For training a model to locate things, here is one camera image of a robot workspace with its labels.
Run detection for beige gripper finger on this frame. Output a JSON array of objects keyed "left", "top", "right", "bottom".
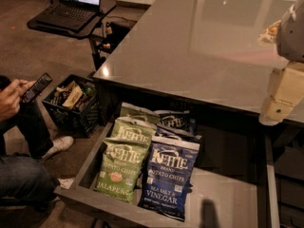
[{"left": 259, "top": 62, "right": 304, "bottom": 126}]

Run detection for blue vinegar chip bag front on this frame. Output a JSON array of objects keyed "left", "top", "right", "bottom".
[{"left": 139, "top": 136, "right": 200, "bottom": 221}]

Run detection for black smartphone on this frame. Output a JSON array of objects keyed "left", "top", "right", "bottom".
[{"left": 22, "top": 73, "right": 52, "bottom": 104}]

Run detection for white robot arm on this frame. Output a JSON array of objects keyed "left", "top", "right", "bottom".
[{"left": 258, "top": 0, "right": 304, "bottom": 126}]

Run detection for grey counter cabinet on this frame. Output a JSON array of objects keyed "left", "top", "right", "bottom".
[{"left": 92, "top": 0, "right": 304, "bottom": 228}]

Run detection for blue chip bag back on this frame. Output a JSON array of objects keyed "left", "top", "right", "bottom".
[{"left": 155, "top": 110, "right": 197, "bottom": 134}]

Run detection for open grey drawer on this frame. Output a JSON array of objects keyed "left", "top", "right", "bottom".
[{"left": 53, "top": 102, "right": 281, "bottom": 228}]

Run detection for green chip bag back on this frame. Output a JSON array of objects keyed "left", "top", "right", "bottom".
[{"left": 120, "top": 103, "right": 160, "bottom": 124}]

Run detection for green chip bag middle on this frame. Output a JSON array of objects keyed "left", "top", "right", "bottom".
[{"left": 110, "top": 117, "right": 157, "bottom": 148}]

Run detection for green jalapeno chip bag front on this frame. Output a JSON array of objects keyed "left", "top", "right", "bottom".
[{"left": 94, "top": 138, "right": 149, "bottom": 203}]

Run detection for person's hand holding phone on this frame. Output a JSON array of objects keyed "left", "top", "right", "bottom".
[{"left": 0, "top": 79, "right": 34, "bottom": 122}]

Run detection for black laptop stand table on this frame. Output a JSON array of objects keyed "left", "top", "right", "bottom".
[{"left": 27, "top": 0, "right": 117, "bottom": 69}]

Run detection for black plastic crate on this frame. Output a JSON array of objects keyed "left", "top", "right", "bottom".
[{"left": 42, "top": 75, "right": 99, "bottom": 138}]

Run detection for snack packets in crate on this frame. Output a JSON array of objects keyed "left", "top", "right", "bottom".
[{"left": 50, "top": 81, "right": 96, "bottom": 112}]

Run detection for black laptop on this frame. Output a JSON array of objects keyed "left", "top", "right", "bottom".
[{"left": 36, "top": 0, "right": 101, "bottom": 31}]

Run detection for white sneaker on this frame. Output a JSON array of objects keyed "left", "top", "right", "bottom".
[{"left": 42, "top": 136, "right": 74, "bottom": 161}]

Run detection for person's blue jeans legs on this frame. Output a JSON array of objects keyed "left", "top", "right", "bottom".
[{"left": 0, "top": 75, "right": 60, "bottom": 207}]

